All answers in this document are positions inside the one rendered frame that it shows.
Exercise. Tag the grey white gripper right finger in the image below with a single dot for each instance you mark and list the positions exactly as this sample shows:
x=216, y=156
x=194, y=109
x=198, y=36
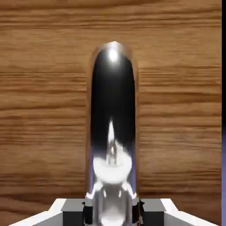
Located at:
x=153, y=211

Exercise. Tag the light wood cabinet door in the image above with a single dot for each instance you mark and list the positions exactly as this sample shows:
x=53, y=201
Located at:
x=44, y=106

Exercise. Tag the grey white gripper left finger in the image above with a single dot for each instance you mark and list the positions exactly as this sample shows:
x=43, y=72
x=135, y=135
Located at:
x=70, y=211

